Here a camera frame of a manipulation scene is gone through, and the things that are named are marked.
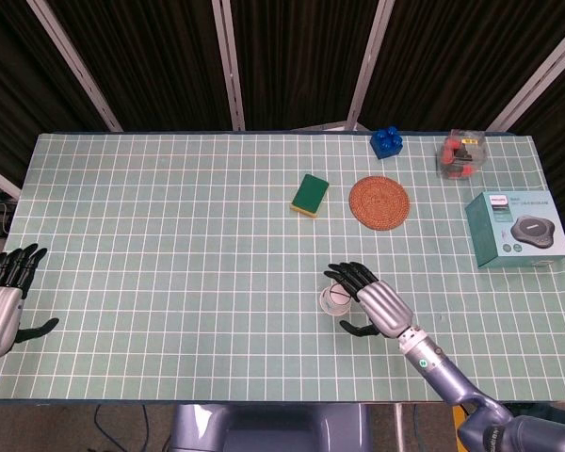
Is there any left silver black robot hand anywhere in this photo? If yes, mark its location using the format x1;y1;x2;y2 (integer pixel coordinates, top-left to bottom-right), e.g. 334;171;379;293
0;243;60;358

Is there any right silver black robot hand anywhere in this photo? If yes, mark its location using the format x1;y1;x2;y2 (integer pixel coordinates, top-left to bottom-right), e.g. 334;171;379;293
323;261;414;340

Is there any white paper cup floral print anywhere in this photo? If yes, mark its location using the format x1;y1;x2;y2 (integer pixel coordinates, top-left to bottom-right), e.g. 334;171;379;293
318;281;352;315

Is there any round woven rattan coaster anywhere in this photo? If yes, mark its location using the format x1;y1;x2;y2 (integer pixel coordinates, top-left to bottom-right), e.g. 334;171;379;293
348;175;412;232

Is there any metal table leg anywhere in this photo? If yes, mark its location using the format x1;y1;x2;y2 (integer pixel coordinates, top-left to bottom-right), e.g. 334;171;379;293
394;402;405;452

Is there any green and yellow sponge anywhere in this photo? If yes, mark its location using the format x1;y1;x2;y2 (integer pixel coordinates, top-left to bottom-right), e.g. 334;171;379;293
289;172;331;220

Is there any teal speaker product box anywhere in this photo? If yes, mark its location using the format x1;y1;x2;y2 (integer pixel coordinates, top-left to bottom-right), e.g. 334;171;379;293
464;190;565;270

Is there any blue toy building block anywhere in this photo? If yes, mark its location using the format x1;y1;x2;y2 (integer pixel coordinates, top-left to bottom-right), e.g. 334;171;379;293
369;125;404;160

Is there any grey robot torso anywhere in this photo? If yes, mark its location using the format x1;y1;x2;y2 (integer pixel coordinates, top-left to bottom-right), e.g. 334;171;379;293
169;402;373;452

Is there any clear box with red items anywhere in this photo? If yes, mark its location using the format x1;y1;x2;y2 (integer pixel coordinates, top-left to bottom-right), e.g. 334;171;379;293
435;129;489;181

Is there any green grid tablecloth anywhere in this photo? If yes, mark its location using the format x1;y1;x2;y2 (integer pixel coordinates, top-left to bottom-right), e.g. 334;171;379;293
0;131;565;404

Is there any dark pleated curtain panel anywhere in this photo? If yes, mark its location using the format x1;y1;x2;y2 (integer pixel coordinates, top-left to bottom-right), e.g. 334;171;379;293
46;0;232;133
230;0;373;132
0;0;109;189
360;0;565;133
512;46;565;236

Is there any white partition frame post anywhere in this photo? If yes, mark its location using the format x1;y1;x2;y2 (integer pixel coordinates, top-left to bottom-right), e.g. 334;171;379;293
346;0;396;133
26;0;123;133
210;0;247;132
485;0;565;136
0;159;23;202

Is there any blue floor cable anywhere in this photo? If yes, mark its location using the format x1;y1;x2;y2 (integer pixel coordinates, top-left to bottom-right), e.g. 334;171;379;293
92;403;114;452

